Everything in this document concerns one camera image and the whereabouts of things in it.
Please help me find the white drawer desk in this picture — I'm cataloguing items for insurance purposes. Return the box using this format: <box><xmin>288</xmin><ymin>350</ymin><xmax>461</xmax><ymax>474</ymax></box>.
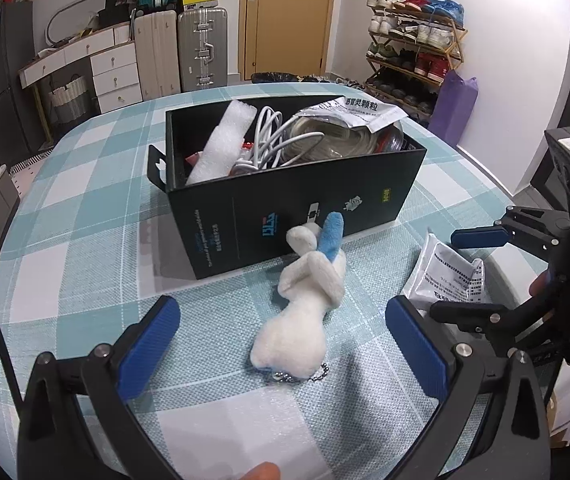
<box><xmin>18</xmin><ymin>23</ymin><xmax>143</xmax><ymax>114</ymax></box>

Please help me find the white foil sachet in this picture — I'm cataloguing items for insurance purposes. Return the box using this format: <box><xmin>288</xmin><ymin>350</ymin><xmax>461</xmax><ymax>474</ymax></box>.
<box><xmin>296</xmin><ymin>96</ymin><xmax>407</xmax><ymax>133</ymax></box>

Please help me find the yellow wooden door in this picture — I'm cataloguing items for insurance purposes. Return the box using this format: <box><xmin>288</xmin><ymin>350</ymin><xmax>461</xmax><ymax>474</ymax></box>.
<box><xmin>238</xmin><ymin>0</ymin><xmax>334</xmax><ymax>80</ymax></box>

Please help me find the white plush toy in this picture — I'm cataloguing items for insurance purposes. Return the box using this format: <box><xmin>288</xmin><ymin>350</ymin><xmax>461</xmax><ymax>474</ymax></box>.
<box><xmin>249</xmin><ymin>212</ymin><xmax>347</xmax><ymax>382</ymax></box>

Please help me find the person's right hand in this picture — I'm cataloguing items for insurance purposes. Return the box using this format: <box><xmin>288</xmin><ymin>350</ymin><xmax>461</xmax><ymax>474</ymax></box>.
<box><xmin>529</xmin><ymin>270</ymin><xmax>553</xmax><ymax>297</ymax></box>

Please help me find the grey cable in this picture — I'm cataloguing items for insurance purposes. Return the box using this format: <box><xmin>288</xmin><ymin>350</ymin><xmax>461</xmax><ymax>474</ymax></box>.
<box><xmin>234</xmin><ymin>104</ymin><xmax>326</xmax><ymax>174</ymax></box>

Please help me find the blue bag on rack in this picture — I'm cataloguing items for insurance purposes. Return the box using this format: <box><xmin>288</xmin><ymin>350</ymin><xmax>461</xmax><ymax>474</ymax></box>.
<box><xmin>426</xmin><ymin>0</ymin><xmax>465</xmax><ymax>27</ymax></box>

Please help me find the dark grey refrigerator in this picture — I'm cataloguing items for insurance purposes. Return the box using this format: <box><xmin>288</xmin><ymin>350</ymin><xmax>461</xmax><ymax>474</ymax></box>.
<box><xmin>0</xmin><ymin>1</ymin><xmax>46</xmax><ymax>168</ymax></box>

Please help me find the silver aluminium suitcase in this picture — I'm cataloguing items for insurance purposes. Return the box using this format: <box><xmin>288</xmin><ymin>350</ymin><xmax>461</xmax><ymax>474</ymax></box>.
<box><xmin>178</xmin><ymin>8</ymin><xmax>227</xmax><ymax>92</ymax></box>

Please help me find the wooden shoe rack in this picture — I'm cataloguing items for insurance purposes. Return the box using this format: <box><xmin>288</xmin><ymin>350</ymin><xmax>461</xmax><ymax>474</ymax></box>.
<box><xmin>364</xmin><ymin>0</ymin><xmax>467</xmax><ymax>126</ymax></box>

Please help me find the person's left hand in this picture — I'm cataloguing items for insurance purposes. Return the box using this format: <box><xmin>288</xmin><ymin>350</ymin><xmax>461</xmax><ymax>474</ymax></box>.
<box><xmin>239</xmin><ymin>462</ymin><xmax>280</xmax><ymax>480</ymax></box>

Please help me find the purple bag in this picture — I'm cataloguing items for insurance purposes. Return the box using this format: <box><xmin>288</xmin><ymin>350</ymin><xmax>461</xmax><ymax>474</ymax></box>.
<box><xmin>428</xmin><ymin>70</ymin><xmax>479</xmax><ymax>148</ymax></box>

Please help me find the white foam piece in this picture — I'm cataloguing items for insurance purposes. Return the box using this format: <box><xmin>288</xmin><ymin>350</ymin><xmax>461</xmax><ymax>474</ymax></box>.
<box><xmin>186</xmin><ymin>100</ymin><xmax>258</xmax><ymax>185</ymax></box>

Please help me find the teal checked tablecloth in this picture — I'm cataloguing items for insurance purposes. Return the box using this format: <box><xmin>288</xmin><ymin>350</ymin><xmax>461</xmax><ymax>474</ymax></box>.
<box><xmin>0</xmin><ymin>84</ymin><xmax>510</xmax><ymax>479</ymax></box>

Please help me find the bag of cream rope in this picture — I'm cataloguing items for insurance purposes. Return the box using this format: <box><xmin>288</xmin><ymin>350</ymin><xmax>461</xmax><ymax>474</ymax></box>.
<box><xmin>283</xmin><ymin>117</ymin><xmax>378</xmax><ymax>164</ymax></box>

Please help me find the red white packet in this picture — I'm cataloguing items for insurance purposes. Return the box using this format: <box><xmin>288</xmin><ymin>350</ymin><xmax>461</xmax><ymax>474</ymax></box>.
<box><xmin>375</xmin><ymin>122</ymin><xmax>404</xmax><ymax>153</ymax></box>

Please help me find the woven laundry basket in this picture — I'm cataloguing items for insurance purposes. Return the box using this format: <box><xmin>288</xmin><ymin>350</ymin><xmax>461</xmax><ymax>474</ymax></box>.
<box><xmin>50</xmin><ymin>76</ymin><xmax>92</xmax><ymax>125</ymax></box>

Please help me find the black storage box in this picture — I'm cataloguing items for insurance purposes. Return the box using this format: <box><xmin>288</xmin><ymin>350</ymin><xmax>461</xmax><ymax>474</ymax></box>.
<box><xmin>147</xmin><ymin>101</ymin><xmax>427</xmax><ymax>278</ymax></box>

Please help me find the black bag on desk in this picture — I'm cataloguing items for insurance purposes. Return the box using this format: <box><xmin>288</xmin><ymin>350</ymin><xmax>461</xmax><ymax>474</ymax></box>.
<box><xmin>98</xmin><ymin>0</ymin><xmax>130</xmax><ymax>28</ymax></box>

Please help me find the beige suitcase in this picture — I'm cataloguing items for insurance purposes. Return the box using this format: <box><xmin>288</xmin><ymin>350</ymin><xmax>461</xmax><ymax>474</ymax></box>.
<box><xmin>133</xmin><ymin>10</ymin><xmax>181</xmax><ymax>101</ymax></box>

